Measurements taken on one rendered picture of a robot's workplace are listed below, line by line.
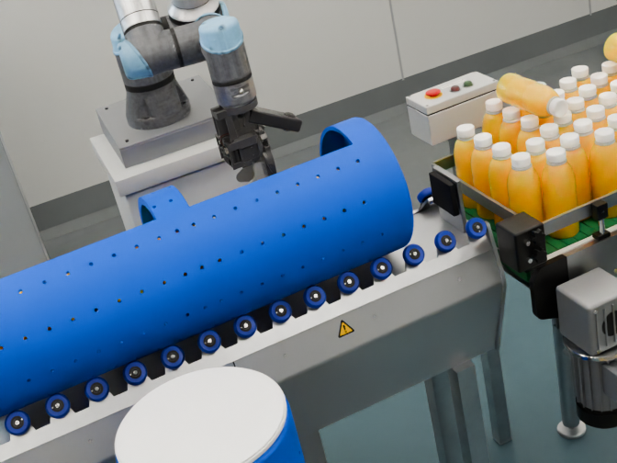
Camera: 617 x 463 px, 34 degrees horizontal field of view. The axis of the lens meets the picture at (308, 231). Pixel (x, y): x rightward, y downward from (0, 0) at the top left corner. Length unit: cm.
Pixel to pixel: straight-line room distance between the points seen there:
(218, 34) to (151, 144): 54
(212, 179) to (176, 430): 83
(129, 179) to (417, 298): 68
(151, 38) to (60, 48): 278
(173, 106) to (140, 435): 92
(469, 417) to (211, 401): 85
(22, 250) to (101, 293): 179
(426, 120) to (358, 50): 274
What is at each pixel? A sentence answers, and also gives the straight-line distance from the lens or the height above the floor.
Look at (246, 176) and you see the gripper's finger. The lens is 195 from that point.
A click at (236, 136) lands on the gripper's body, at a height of 130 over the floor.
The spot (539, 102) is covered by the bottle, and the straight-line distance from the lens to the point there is 220.
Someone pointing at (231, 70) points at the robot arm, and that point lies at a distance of 181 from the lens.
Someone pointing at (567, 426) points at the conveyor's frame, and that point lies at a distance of 298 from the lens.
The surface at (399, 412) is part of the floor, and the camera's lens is 315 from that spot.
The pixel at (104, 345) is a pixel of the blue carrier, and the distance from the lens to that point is 181.
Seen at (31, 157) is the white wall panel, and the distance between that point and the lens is 478.
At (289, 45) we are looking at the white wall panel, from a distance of 493.
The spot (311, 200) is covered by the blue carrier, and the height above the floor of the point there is 117.
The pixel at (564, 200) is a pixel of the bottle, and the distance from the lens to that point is 209.
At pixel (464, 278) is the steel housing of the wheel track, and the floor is 88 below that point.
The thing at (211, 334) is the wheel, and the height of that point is 97.
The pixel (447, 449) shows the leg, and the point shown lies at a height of 30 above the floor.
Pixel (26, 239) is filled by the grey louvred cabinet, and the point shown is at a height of 56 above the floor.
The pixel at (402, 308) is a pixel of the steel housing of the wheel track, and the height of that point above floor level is 87.
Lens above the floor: 200
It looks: 28 degrees down
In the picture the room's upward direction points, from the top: 13 degrees counter-clockwise
